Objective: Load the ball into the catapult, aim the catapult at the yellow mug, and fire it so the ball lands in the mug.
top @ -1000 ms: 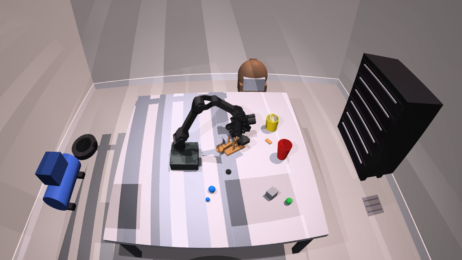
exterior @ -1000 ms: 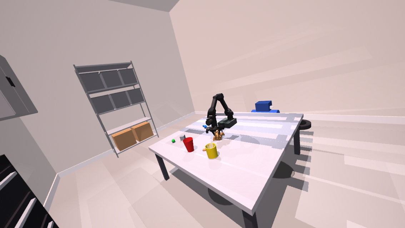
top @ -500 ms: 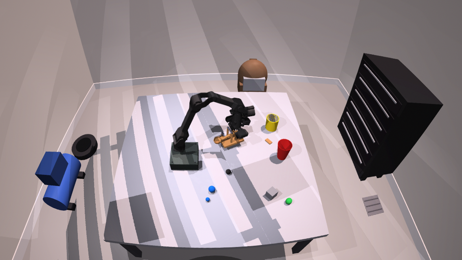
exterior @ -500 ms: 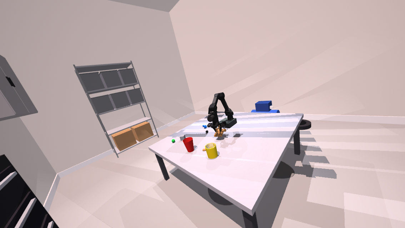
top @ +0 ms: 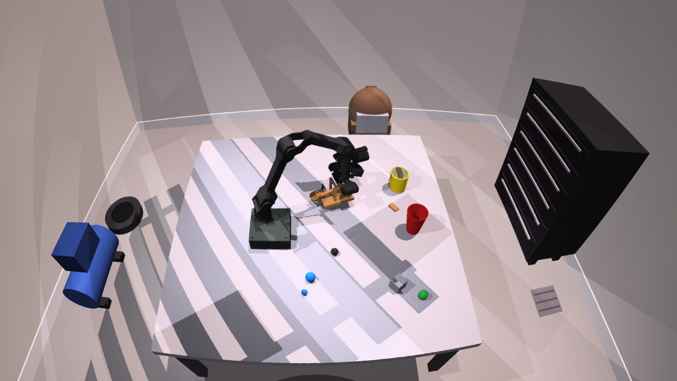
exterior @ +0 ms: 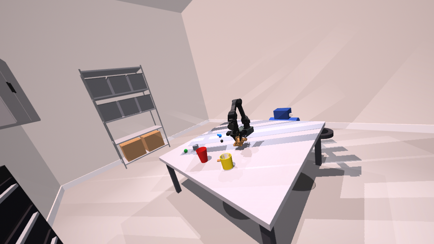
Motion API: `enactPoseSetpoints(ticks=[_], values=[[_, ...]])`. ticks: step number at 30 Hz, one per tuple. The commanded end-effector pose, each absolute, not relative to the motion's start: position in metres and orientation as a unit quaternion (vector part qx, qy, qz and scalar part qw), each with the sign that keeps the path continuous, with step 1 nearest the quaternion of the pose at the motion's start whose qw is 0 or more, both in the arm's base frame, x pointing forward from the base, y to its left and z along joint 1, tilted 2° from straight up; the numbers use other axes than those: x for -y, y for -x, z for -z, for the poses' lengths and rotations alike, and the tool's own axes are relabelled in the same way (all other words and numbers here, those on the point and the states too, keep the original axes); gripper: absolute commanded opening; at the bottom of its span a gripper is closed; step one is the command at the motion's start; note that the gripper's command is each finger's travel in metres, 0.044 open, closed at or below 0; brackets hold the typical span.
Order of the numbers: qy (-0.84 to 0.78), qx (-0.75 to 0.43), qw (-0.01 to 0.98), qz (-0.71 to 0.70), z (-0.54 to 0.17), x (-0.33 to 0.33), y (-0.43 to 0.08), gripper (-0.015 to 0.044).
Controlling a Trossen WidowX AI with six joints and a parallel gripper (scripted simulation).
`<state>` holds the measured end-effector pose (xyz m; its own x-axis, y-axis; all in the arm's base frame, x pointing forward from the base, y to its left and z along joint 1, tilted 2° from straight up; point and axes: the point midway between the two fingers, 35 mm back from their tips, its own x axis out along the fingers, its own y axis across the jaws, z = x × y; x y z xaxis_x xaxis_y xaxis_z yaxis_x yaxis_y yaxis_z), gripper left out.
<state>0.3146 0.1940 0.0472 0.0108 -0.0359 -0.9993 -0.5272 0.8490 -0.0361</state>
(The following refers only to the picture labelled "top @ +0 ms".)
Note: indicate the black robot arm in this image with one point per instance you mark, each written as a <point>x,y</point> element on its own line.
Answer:
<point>346,155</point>

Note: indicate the yellow mug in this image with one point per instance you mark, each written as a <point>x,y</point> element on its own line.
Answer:
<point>398,180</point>

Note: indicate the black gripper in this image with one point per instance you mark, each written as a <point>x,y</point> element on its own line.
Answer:
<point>342,176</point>

